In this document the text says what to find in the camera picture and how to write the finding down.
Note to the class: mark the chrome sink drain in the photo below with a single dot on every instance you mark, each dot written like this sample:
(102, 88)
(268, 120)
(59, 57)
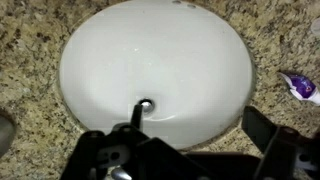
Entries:
(148, 105)

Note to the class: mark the white oval sink basin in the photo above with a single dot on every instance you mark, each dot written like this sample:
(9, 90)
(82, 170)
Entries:
(150, 50)

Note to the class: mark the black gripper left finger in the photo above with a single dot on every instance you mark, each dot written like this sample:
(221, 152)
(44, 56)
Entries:
(100, 156)

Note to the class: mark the silver metal cup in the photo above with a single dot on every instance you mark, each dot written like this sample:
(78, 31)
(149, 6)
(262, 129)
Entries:
(6, 135)

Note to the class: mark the chrome faucet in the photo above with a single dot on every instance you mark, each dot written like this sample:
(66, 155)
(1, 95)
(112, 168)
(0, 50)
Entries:
(120, 174)

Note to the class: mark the purple toothpaste tube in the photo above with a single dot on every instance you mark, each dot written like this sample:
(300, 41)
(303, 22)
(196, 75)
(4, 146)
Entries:
(301, 87)

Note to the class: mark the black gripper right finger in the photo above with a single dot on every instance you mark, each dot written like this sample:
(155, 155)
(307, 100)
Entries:
(283, 153)

